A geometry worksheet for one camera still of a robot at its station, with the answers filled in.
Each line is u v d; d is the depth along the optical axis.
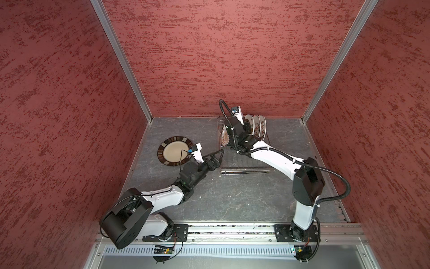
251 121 0.93
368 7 0.71
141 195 0.48
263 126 0.98
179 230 0.74
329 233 0.76
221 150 0.75
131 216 0.43
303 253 0.70
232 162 0.97
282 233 0.74
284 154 0.53
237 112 0.71
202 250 0.71
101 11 0.72
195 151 0.72
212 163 0.70
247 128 0.74
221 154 0.74
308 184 0.48
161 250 0.72
